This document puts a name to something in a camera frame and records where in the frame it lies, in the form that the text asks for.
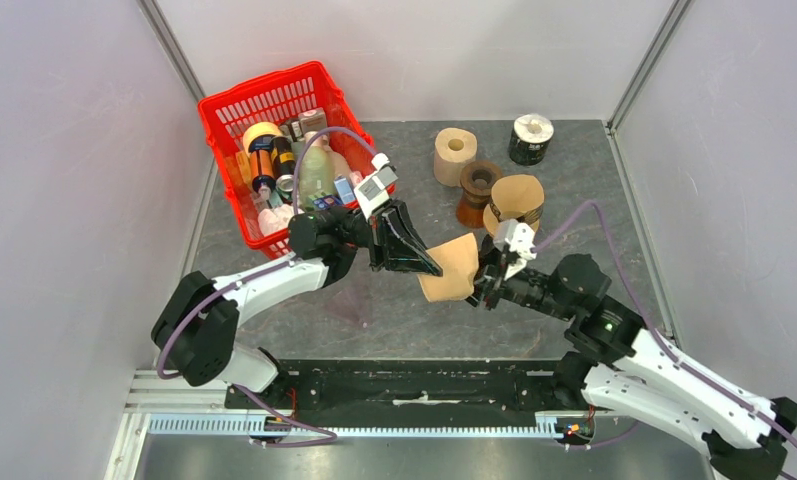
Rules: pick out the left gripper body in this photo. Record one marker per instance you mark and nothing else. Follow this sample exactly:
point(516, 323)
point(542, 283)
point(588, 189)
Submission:
point(377, 242)

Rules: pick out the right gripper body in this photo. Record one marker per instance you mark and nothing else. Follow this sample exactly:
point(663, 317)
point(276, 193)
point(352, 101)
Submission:
point(514, 288)

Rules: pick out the light wooden ring holder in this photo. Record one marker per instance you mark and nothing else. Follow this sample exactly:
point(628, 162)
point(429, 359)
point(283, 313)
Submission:
point(492, 218)

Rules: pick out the brown paper coffee filter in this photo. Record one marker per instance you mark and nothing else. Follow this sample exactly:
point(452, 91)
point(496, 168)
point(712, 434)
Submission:
point(519, 192)

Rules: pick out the dark wooden ring holder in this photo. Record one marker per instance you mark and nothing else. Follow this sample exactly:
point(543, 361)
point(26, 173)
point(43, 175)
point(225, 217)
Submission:
point(478, 177)

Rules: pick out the red plastic basket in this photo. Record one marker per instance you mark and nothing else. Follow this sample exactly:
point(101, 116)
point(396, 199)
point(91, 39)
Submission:
point(275, 97)

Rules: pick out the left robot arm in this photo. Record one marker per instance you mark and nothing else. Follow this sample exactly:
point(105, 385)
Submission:
point(196, 331)

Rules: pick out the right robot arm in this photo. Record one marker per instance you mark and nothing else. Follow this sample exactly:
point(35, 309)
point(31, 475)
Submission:
point(617, 363)

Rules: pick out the amber glass carafe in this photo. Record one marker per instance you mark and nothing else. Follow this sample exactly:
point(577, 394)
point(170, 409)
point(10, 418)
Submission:
point(470, 210)

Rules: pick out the clear pink plastic cone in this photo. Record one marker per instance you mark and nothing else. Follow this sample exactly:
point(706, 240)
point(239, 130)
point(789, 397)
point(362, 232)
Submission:
point(352, 304)

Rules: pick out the green bottle pink cap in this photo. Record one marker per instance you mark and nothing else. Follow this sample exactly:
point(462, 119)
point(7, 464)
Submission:
point(316, 176)

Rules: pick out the beige paper towel roll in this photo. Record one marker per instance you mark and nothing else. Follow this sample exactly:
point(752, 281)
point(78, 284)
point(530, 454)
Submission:
point(454, 148)

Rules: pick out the pink cloth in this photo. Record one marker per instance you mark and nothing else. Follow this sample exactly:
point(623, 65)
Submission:
point(274, 220)

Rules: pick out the black wrapped paper roll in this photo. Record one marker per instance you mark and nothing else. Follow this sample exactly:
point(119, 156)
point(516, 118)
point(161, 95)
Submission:
point(531, 135)

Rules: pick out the black orange can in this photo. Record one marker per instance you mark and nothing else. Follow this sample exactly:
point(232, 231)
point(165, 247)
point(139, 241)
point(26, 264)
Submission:
point(273, 168)

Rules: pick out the yellow tape roll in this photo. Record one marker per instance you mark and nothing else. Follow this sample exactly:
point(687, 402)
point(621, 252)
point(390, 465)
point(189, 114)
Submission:
point(259, 136)

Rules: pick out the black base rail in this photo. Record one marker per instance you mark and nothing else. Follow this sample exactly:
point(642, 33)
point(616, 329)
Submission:
point(434, 393)

